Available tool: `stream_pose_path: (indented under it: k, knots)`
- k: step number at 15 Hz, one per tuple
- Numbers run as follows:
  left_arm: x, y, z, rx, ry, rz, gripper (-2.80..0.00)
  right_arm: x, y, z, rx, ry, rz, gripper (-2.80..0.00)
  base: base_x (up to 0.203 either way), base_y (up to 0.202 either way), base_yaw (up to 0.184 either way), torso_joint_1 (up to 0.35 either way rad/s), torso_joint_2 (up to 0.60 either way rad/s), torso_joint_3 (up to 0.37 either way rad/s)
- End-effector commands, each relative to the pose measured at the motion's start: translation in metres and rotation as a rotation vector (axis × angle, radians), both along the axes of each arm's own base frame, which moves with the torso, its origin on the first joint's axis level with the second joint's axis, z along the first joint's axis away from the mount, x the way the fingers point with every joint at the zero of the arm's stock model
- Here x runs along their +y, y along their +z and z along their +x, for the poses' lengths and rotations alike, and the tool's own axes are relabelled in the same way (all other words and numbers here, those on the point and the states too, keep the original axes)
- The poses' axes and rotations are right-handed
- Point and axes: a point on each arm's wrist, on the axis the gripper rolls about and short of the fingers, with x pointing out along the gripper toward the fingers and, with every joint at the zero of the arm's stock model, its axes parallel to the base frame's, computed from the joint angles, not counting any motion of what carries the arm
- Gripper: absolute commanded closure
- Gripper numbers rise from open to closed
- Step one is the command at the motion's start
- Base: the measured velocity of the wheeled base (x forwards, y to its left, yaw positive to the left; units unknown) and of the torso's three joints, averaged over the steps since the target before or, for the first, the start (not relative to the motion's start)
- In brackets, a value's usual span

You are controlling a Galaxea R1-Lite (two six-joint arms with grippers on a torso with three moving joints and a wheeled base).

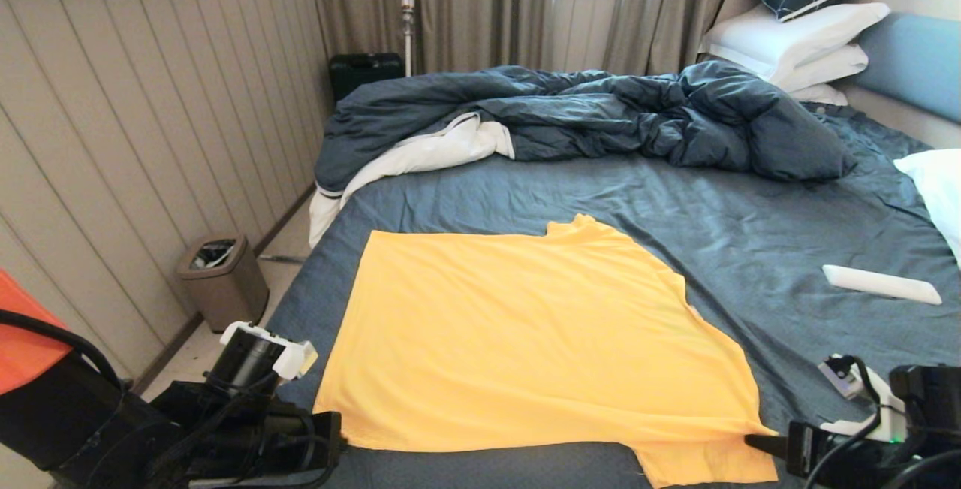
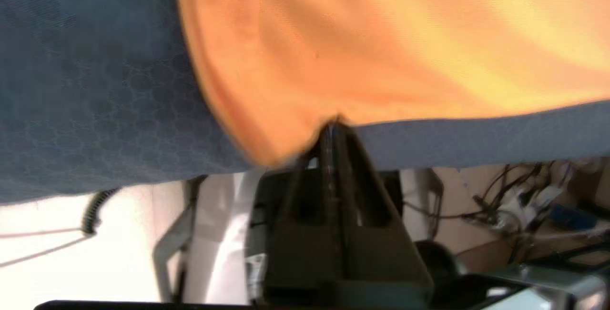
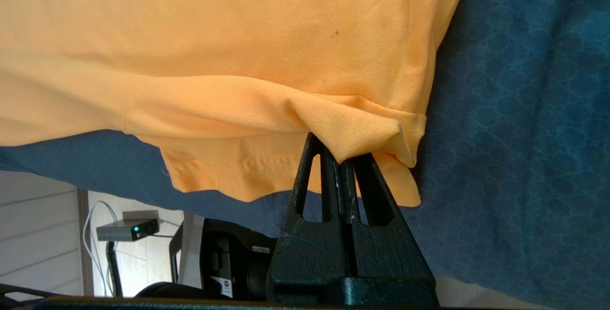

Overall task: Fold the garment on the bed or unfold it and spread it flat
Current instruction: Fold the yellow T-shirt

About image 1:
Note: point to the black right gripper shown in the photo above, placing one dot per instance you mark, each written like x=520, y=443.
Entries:
x=848, y=463

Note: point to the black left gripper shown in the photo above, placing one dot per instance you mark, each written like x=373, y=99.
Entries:
x=248, y=436

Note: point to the yellow t-shirt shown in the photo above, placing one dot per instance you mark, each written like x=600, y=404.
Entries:
x=525, y=346

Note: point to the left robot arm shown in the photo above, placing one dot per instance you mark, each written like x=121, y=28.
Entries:
x=67, y=429

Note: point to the beige trash bin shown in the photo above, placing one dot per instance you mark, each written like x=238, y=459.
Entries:
x=225, y=294

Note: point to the grey metal rod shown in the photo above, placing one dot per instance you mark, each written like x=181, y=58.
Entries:
x=284, y=258

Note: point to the dark trash bag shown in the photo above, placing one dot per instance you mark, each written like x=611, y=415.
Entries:
x=214, y=255

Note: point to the white remote control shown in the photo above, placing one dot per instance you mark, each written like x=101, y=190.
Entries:
x=878, y=284

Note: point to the dark blue bed sheet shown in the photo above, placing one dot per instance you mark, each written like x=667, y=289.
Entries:
x=638, y=196

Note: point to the white duvet lining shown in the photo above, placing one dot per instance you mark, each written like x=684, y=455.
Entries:
x=435, y=151

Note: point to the beige bed headboard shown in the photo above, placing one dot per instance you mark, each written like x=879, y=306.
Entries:
x=901, y=117

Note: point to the small white pillow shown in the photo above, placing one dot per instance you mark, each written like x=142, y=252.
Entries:
x=820, y=95

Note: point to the black suitcase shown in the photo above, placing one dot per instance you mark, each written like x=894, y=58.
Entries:
x=360, y=74

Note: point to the crumpled dark blue duvet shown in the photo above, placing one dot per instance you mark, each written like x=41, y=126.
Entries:
x=601, y=110

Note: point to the medium white pillow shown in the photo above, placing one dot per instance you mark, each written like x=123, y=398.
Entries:
x=826, y=66

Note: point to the blue headboard pad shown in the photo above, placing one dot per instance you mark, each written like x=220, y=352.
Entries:
x=916, y=64

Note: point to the large white pillow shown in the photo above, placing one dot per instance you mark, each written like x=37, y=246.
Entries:
x=788, y=34

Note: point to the narrow beige curtain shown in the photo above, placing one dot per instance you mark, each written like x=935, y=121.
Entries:
x=661, y=8

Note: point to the wide beige curtain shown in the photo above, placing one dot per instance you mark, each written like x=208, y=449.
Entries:
x=480, y=8

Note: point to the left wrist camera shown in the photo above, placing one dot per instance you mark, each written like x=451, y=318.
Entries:
x=296, y=360

